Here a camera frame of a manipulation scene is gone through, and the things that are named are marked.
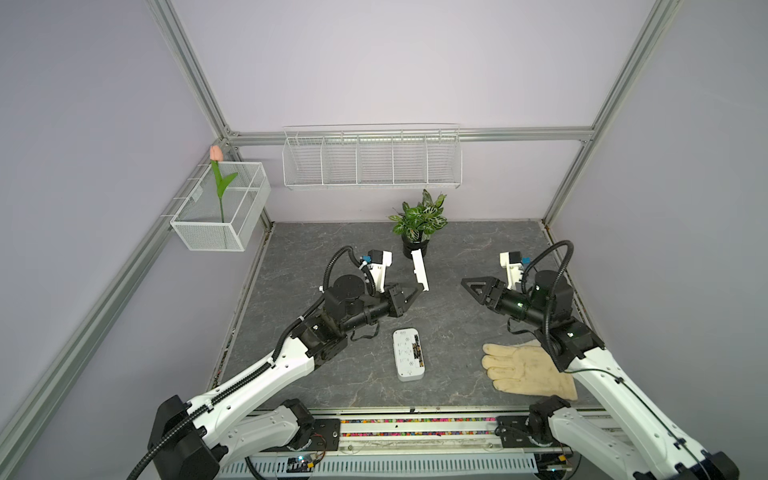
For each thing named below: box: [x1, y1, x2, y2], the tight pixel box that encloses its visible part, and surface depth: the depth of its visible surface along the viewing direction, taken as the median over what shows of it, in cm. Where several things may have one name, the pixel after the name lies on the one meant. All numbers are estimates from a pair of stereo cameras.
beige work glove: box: [481, 344, 578, 401], surface depth 84 cm
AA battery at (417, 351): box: [412, 335, 425, 367], surface depth 85 cm
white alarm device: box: [392, 330, 425, 382], surface depth 84 cm
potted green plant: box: [388, 190, 448, 258], surface depth 91 cm
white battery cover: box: [410, 249, 430, 292], surface depth 69 cm
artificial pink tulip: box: [210, 145, 238, 223], surface depth 86 cm
